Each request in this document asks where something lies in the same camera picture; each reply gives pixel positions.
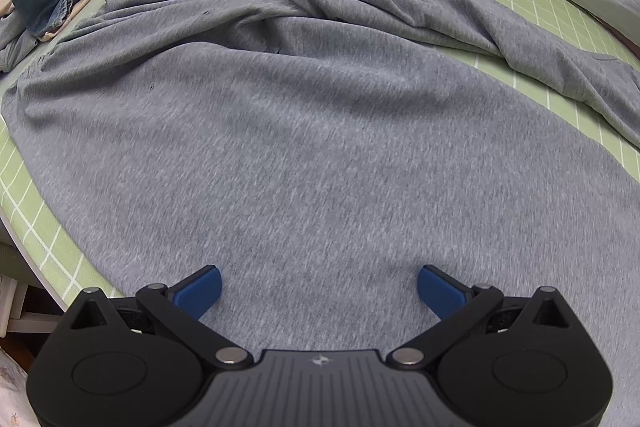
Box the grey hoodie garment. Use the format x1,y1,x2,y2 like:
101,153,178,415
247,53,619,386
0,11,39,74

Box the grey sweatpants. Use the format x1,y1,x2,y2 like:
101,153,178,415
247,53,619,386
2,0,639,355

